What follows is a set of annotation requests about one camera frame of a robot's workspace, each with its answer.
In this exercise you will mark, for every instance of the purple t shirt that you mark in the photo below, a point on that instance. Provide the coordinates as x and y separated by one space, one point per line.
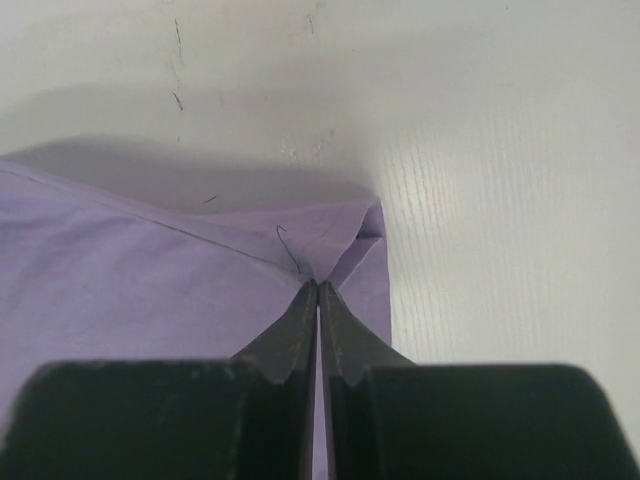
87 275

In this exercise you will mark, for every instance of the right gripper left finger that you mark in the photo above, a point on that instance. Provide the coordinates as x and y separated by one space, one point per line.
246 417

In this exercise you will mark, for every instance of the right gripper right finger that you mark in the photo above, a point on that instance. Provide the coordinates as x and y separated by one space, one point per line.
389 418

